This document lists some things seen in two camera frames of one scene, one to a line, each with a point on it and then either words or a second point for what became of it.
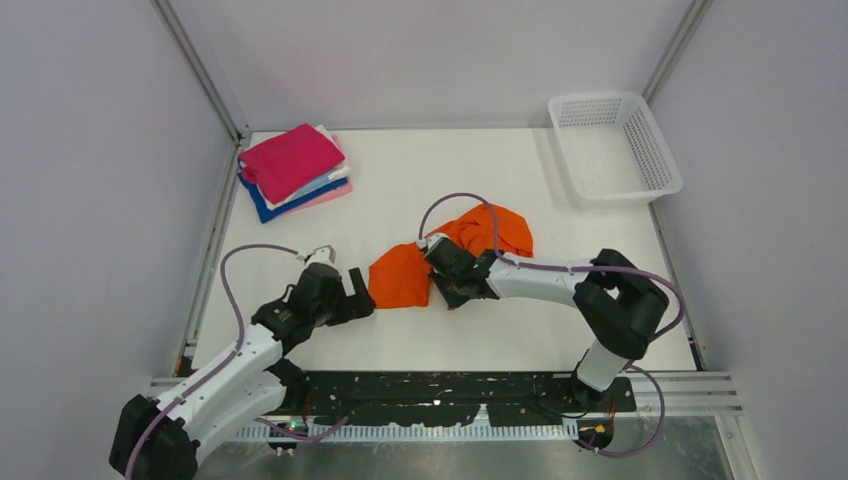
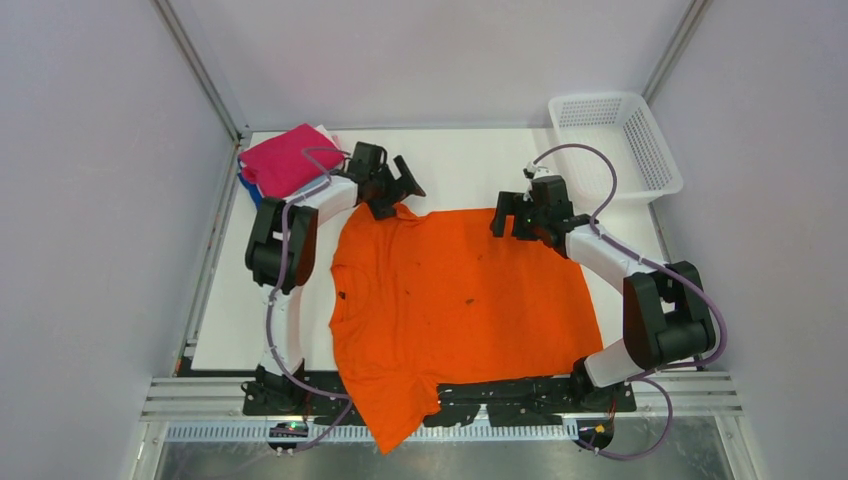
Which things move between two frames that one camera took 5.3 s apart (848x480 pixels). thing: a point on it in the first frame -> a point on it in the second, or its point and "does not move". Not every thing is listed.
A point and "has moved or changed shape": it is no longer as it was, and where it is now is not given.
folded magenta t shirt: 282,163 does not move
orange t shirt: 400,277 has moved or changed shape
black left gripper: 345,302 -> 390,189
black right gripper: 448,266 -> 510,216
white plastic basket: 615,152 does not move
